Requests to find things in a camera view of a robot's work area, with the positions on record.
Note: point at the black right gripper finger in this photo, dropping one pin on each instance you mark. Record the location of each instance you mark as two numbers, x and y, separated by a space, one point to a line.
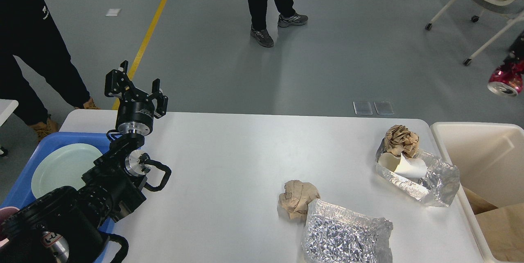
515 59

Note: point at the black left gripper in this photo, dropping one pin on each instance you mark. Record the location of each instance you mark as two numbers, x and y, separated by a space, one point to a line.
134 117

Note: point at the red snack wrapper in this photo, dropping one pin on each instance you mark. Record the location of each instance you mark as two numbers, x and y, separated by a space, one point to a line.
507 79

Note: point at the light green plate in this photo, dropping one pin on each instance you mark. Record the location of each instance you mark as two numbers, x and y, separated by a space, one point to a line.
62 167

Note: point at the brown paper bag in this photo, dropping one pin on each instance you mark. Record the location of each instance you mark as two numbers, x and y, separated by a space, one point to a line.
503 229

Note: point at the brown paper ball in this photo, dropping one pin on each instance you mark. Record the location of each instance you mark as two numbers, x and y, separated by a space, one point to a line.
296 197

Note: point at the silver foil bubble bag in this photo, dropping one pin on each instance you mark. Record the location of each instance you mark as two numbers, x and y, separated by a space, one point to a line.
334 234

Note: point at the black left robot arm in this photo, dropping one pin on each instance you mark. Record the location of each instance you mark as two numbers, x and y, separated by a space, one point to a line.
118 178

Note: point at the white plastic bin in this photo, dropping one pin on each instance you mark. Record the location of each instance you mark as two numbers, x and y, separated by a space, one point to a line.
490 159

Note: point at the crumpled paper ball right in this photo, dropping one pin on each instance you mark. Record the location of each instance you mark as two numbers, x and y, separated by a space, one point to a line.
399 140

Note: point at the lying white paper cup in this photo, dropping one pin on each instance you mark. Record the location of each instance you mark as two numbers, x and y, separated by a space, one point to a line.
403 166

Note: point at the blue plastic tray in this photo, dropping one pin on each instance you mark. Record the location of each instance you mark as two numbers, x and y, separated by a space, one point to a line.
37 156

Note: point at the pink mug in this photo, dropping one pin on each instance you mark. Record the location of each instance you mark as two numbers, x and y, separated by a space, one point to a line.
5 213

